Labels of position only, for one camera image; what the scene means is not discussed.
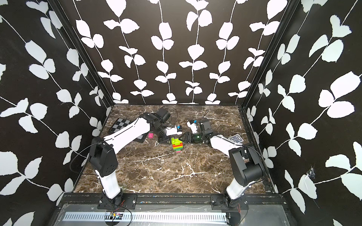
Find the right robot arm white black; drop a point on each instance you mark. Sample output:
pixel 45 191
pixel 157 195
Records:
pixel 247 166

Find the white slotted cable duct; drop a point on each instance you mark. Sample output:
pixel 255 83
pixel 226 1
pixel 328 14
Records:
pixel 158 217

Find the lime long lego brick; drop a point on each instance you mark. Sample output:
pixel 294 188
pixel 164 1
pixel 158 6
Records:
pixel 180 143

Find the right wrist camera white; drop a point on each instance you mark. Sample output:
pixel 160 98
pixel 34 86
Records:
pixel 192 124

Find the black white checkerboard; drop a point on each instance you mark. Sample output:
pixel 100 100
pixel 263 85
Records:
pixel 122 123

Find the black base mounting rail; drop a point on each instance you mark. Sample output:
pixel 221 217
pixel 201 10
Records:
pixel 133 200

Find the small circuit board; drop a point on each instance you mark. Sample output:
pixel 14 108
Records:
pixel 113 216

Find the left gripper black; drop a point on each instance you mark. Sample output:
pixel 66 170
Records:
pixel 165 141

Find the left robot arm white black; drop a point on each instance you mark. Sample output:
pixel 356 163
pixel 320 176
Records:
pixel 103 151

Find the lime small lego brick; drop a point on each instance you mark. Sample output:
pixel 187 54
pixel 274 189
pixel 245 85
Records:
pixel 174 141

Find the blue playing card box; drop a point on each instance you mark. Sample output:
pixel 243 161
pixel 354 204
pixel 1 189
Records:
pixel 236 138

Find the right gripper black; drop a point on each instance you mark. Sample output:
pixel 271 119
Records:
pixel 187 139

